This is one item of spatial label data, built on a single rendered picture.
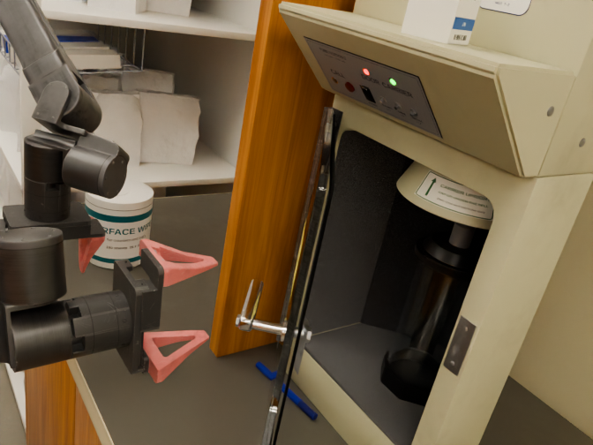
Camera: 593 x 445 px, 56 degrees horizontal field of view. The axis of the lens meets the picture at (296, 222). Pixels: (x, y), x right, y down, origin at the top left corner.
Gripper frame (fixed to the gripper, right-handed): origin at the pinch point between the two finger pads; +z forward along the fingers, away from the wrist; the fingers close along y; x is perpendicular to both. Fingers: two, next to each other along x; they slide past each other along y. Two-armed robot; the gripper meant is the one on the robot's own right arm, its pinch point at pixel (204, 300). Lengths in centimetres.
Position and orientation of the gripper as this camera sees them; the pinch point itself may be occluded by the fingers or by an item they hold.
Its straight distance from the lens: 63.2
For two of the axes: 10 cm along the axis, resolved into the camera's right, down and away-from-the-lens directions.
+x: -5.6, -4.2, 7.1
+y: 1.6, -9.0, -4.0
